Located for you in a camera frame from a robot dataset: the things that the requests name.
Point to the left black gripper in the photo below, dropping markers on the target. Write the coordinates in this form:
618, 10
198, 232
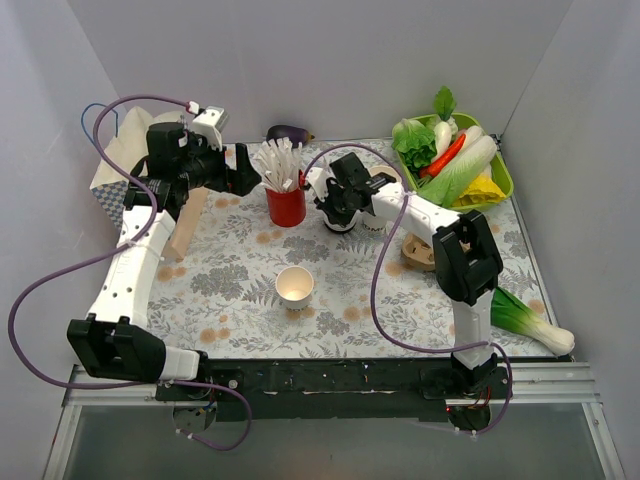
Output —
232, 170

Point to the purple toy eggplant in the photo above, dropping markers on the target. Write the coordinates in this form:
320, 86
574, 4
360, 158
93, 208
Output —
296, 135

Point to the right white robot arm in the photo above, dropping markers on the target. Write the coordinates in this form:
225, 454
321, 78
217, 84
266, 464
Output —
467, 260

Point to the green plastic basket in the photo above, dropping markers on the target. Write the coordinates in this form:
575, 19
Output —
499, 172

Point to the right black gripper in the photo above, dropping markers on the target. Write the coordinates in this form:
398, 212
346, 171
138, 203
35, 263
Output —
335, 201

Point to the floral table mat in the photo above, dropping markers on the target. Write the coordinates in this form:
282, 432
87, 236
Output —
367, 300

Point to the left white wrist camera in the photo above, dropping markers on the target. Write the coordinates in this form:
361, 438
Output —
209, 123

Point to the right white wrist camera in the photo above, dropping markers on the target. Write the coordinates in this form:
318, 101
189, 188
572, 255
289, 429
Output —
316, 180

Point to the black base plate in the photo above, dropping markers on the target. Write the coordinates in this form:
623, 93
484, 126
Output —
405, 388

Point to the aluminium rail frame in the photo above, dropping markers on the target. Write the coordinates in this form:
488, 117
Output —
554, 429

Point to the toy bok choy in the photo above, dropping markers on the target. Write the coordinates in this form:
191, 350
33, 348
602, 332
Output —
511, 314

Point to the red straw holder cup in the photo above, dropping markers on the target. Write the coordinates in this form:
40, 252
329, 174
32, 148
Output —
287, 209

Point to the cardboard cup carrier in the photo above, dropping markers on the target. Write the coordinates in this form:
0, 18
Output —
417, 253

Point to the stack of white lids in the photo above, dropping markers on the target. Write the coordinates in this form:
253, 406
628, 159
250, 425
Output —
338, 228

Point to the toy yellow leaf vegetable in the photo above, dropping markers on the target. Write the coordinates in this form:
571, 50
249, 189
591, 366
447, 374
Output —
480, 191

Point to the toy red chili pepper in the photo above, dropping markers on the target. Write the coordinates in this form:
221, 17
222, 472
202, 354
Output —
439, 164

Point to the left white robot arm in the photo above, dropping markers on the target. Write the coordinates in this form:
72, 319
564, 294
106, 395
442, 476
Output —
113, 340

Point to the toy green lettuce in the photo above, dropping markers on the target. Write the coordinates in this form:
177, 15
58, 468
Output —
415, 142

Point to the white wrapped straws bundle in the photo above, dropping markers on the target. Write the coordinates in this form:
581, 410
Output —
279, 163

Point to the stack of paper cups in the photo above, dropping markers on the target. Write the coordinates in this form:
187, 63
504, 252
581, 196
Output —
374, 223

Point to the white paper coffee cup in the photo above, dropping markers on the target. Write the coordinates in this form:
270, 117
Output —
294, 286

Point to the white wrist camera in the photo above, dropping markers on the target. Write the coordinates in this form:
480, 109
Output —
316, 180
209, 123

